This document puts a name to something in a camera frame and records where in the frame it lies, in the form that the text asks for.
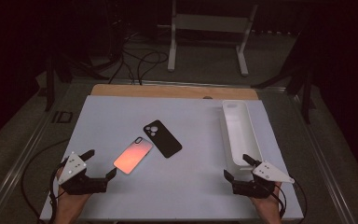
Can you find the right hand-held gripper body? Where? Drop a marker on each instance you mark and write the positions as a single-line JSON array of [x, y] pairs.
[[254, 188]]

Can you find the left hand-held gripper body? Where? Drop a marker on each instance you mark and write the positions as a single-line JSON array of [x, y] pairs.
[[80, 185]]

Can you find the iridescent gradient phone case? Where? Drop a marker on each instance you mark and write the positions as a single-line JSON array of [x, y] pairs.
[[133, 155]]

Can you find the long white plastic tray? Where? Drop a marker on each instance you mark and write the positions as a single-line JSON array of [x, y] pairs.
[[239, 130]]

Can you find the black phone case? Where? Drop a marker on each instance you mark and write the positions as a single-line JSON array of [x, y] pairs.
[[163, 140]]

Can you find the person's left hand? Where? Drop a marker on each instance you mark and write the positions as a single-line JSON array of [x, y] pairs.
[[70, 203]]

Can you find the person's right hand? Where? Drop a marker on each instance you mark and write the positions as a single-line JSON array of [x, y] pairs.
[[270, 205]]

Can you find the white board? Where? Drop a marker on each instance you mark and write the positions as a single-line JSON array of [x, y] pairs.
[[174, 186]]

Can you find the black stand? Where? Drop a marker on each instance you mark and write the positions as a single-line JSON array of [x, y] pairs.
[[49, 87], [306, 99]]

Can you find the white metal stand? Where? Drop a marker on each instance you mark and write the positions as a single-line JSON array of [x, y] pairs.
[[211, 23]]

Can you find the black floor bracket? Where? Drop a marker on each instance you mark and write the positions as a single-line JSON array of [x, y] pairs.
[[62, 117]]

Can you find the metal rail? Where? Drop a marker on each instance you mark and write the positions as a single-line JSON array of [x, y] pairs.
[[18, 161], [326, 168]]

